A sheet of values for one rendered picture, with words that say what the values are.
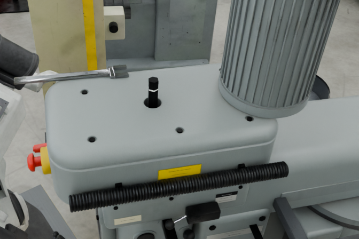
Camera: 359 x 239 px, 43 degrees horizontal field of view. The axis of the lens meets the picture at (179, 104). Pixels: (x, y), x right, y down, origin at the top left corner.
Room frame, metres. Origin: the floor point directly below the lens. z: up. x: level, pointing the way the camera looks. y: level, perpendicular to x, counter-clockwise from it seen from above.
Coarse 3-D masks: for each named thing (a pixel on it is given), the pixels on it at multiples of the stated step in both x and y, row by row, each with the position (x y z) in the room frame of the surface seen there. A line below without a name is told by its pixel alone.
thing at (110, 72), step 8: (72, 72) 0.80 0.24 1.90; (80, 72) 0.80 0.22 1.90; (88, 72) 0.80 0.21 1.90; (96, 72) 0.80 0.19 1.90; (104, 72) 0.81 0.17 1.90; (112, 72) 0.81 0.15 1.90; (16, 80) 0.75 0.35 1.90; (24, 80) 0.76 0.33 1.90; (32, 80) 0.76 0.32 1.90; (40, 80) 0.76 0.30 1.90; (48, 80) 0.77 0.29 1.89; (56, 80) 0.77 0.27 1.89
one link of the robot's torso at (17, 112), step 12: (0, 84) 1.03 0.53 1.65; (0, 96) 0.99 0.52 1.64; (12, 96) 1.01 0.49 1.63; (12, 108) 0.98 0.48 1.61; (24, 108) 1.02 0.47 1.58; (12, 120) 0.96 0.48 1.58; (0, 132) 0.91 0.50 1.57; (12, 132) 0.94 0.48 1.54; (0, 144) 0.90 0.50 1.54; (0, 156) 0.88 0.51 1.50
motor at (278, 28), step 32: (256, 0) 0.73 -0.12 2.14; (288, 0) 0.71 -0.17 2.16; (320, 0) 0.72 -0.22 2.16; (256, 32) 0.72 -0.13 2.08; (288, 32) 0.71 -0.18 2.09; (320, 32) 0.72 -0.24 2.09; (224, 64) 0.79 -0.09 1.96; (256, 64) 0.72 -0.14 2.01; (288, 64) 0.70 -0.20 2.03; (224, 96) 0.76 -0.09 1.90; (256, 96) 0.71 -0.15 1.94; (288, 96) 0.71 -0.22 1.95
